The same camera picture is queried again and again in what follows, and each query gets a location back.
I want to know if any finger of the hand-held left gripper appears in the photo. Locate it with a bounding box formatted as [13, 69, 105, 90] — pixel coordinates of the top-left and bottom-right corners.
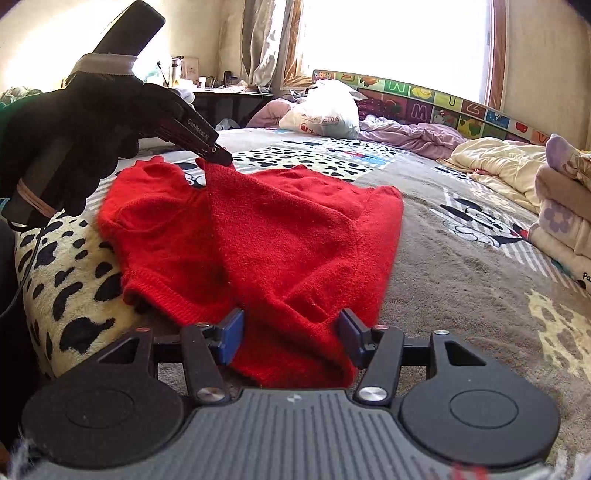
[199, 141, 234, 168]

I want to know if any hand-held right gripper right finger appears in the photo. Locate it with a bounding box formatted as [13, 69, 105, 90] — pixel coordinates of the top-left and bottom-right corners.
[336, 308, 497, 407]

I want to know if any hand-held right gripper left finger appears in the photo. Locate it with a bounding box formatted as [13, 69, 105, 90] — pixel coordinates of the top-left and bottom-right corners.
[95, 308, 245, 407]

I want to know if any red knit sweater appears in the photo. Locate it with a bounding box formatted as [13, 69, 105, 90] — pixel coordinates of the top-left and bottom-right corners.
[97, 156, 404, 391]

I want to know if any person's left forearm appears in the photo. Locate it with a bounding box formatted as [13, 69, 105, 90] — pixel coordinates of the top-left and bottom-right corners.
[92, 0, 167, 61]

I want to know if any pile of folded pastel clothes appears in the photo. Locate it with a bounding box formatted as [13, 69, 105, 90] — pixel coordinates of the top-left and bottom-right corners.
[526, 134, 591, 294]

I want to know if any person's left hand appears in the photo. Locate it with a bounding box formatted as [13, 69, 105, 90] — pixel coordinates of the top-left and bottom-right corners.
[0, 53, 190, 217]

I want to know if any dark wooden desk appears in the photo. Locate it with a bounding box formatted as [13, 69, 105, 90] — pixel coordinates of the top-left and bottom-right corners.
[185, 85, 278, 130]

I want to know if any white plastic bag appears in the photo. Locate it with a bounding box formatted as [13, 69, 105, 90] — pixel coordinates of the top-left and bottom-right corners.
[279, 79, 361, 139]

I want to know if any beige curtain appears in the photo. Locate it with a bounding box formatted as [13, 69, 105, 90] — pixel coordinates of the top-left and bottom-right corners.
[240, 0, 296, 88]

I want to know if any cartoon mouse printed blanket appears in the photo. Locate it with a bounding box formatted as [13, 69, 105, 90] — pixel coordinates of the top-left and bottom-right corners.
[14, 124, 591, 416]

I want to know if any purple quilt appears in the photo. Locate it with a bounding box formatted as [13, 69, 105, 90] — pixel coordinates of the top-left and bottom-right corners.
[247, 99, 467, 160]

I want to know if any colourful alphabet foam mat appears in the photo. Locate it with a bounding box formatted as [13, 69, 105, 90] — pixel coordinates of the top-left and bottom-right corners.
[313, 70, 555, 146]

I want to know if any person's dark clothing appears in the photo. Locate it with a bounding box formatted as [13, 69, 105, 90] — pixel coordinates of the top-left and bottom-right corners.
[0, 217, 42, 384]

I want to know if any cream quilt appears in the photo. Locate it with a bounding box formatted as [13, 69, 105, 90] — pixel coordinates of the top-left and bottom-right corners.
[438, 137, 550, 213]

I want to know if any thin black cable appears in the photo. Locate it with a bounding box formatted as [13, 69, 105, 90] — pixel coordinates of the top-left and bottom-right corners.
[0, 220, 47, 319]

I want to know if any window with wooden frame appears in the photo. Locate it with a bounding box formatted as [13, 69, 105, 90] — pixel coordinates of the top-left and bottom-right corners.
[281, 0, 506, 109]

